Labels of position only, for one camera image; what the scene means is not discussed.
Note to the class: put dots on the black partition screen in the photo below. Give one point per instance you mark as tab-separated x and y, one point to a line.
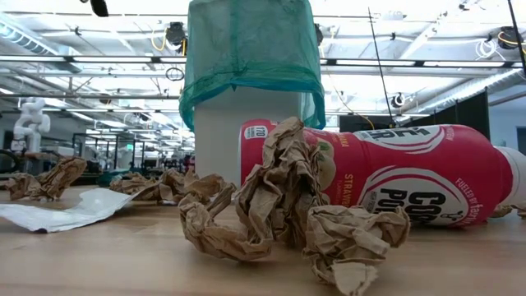
472	111

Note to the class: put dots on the distant black shelving frame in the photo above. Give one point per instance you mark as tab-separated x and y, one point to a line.
116	152

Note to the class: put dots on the ceiling light rail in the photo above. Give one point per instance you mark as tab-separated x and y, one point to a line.
115	59

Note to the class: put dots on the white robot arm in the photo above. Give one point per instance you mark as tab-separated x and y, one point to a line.
30	123

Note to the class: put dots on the red protein shake bottle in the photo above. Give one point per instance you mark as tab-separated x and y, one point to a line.
411	164

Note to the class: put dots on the white plastic trash bin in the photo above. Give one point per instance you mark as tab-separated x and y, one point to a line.
246	140

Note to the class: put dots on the teal plastic trash bag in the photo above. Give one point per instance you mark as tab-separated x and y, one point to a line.
255	41

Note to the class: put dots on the silver ventilation duct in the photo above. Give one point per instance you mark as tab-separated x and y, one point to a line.
29	43
485	84

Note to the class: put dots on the distant wooden workbench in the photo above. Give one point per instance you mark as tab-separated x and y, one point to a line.
41	155

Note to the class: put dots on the white paper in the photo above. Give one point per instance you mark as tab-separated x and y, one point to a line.
74	209

